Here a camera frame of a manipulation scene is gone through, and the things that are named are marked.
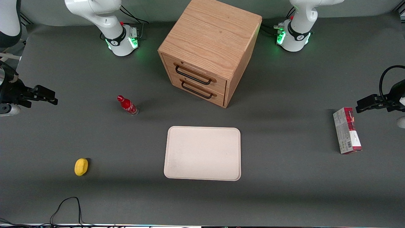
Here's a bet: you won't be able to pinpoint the wooden drawer with black handle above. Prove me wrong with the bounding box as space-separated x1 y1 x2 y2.
168 71 226 107
161 53 227 95

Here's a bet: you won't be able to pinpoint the yellow lemon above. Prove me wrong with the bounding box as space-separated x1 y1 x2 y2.
74 158 89 176

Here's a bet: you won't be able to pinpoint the looped black floor cable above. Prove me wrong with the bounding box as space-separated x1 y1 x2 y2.
49 196 95 227

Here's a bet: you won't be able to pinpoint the black left gripper cable loop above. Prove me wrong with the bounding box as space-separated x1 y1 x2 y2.
379 65 405 102

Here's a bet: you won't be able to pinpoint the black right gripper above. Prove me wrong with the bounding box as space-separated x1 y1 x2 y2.
0 63 59 109

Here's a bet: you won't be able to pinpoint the black arm base cables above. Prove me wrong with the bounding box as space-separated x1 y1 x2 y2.
261 6 296 37
119 4 150 39

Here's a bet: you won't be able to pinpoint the white stand frame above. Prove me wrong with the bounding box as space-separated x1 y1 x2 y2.
0 52 21 63

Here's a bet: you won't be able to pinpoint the short black floor cable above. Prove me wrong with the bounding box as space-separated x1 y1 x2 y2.
0 217 19 227

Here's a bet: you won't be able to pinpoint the beige plastic tray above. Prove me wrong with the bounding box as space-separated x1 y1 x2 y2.
164 126 241 181

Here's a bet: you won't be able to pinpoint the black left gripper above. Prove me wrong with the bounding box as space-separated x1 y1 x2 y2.
356 79 405 114

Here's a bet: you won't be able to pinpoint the grey and red carton box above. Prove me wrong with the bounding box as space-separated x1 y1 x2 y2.
333 107 363 155

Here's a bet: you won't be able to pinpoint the wooden drawer cabinet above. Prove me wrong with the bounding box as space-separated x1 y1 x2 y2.
158 0 262 109

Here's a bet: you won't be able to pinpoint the red cola bottle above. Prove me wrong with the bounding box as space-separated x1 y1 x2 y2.
117 95 139 116

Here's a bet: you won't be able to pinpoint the black right arm base cables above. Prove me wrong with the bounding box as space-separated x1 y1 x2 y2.
119 4 150 39

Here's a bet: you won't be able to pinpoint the black left arm base cables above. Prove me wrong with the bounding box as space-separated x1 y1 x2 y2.
261 6 296 37

